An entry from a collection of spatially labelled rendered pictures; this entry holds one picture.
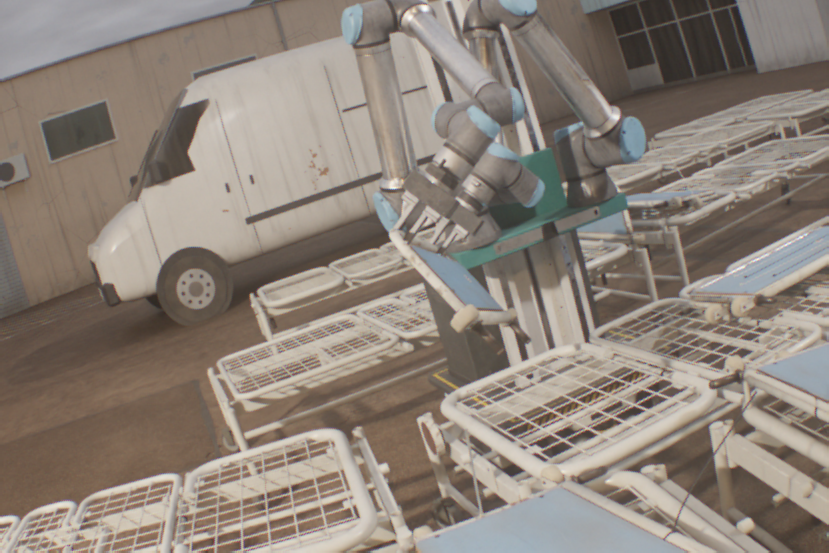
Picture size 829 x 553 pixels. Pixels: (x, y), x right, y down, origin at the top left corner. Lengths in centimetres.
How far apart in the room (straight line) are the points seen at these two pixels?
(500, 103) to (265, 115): 725
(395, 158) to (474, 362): 90
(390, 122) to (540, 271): 85
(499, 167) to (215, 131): 694
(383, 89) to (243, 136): 670
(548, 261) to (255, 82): 660
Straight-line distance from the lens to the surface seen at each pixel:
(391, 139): 264
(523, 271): 310
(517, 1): 259
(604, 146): 282
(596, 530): 158
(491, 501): 306
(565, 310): 319
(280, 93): 941
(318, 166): 942
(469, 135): 202
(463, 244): 276
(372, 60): 257
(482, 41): 268
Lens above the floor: 135
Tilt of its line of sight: 7 degrees down
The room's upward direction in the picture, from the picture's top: 17 degrees counter-clockwise
